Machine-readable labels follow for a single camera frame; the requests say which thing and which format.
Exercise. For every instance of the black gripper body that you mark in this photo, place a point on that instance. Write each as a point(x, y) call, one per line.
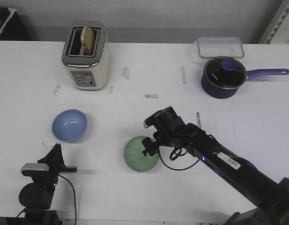
point(50, 180)
point(168, 127)

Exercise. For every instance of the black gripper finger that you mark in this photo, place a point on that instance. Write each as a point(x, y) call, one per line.
point(54, 158)
point(151, 148)

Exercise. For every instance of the green bowl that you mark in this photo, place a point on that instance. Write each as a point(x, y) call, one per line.
point(135, 159)

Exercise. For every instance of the blue bowl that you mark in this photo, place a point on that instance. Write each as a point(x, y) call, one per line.
point(70, 125)

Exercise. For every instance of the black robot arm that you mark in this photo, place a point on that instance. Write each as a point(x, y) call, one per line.
point(36, 197)
point(270, 198)

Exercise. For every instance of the dark blue saucepan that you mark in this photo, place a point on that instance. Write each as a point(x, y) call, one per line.
point(223, 94)

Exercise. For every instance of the glass pot lid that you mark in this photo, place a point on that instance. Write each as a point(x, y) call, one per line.
point(224, 72)

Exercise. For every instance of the cream and steel toaster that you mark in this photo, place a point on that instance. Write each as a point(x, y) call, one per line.
point(87, 72)

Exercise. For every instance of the clear plastic food container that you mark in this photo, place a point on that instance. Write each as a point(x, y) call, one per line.
point(209, 47)

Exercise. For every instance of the toast slice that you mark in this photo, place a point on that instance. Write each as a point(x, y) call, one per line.
point(87, 40)

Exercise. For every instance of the black box in corner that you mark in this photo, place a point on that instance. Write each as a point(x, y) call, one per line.
point(11, 26)

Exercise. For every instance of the grey metal shelf upright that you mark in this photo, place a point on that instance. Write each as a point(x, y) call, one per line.
point(277, 32)

